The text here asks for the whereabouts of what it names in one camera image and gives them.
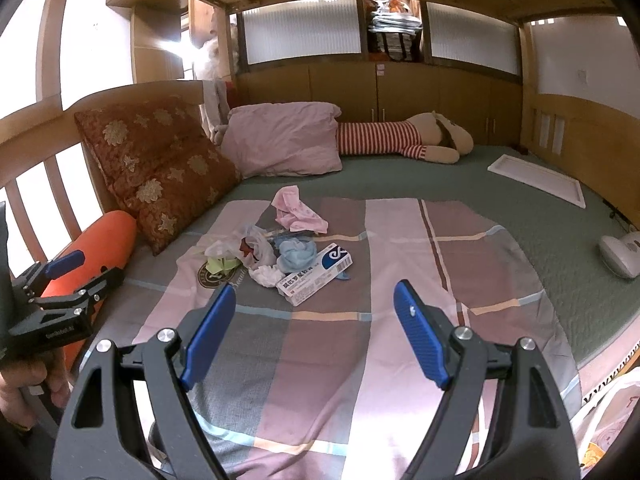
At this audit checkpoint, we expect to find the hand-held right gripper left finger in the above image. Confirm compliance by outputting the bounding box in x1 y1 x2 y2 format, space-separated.
52 282 237 480

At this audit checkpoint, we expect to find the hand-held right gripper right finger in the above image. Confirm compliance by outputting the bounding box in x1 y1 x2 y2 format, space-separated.
393 280 583 480

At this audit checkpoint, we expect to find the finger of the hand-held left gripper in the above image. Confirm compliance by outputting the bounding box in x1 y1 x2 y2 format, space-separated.
12 251 86 291
35 267 126 311

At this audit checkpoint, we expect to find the green paper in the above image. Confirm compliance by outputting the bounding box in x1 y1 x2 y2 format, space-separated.
205 255 241 275

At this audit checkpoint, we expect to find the white tissue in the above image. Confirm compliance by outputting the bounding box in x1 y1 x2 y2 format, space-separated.
248 264 285 288

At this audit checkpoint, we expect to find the clear plastic bag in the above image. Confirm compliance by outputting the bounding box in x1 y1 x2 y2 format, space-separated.
204 225 278 268

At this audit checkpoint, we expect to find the light blue cloth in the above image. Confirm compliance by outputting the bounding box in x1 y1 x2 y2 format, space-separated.
277 239 317 273

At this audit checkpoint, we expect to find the white blue medicine box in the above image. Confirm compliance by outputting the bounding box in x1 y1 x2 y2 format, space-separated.
276 242 353 307

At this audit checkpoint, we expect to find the pink cloth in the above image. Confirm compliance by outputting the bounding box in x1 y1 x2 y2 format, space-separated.
271 185 330 235

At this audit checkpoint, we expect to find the white plastic bag red print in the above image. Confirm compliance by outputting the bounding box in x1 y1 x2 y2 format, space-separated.
570 375 640 480

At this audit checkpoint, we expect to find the person's left hand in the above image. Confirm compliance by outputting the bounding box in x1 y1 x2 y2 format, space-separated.
0 352 68 428

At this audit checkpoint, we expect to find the orange carrot plush pillow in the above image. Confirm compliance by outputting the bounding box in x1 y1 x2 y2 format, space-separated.
40 210 138 361

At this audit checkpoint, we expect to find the plaid bed sheet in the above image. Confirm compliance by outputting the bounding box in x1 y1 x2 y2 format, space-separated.
95 197 583 480

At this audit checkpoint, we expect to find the brown floral cushion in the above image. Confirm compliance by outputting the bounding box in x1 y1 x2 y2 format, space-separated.
74 96 243 256

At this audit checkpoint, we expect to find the green mattress pad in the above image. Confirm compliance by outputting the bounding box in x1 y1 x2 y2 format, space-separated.
185 142 640 366

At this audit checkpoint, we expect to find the white flat tray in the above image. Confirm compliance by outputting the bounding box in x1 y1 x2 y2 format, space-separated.
487 155 587 208

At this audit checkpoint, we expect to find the striped plush toy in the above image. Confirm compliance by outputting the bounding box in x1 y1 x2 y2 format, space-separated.
336 110 475 166

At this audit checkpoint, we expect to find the white hanging cloth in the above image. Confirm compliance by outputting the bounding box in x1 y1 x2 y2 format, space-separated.
200 80 232 143

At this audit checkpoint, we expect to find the pink pillow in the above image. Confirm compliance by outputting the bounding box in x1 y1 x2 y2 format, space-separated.
220 101 343 178

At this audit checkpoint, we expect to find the white handheld appliance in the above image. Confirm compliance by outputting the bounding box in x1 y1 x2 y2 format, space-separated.
599 232 640 279

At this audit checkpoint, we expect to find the wooden shelf unit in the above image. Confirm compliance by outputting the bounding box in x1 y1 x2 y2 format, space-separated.
107 0 191 83

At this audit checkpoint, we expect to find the frosted window panel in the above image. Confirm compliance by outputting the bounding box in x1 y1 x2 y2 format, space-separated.
425 2 521 78
240 0 362 66

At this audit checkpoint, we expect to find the stack of bags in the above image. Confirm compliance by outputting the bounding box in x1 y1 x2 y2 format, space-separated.
367 0 423 63

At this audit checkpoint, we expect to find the wooden bed frame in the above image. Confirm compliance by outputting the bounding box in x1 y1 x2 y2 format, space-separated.
0 0 640 411

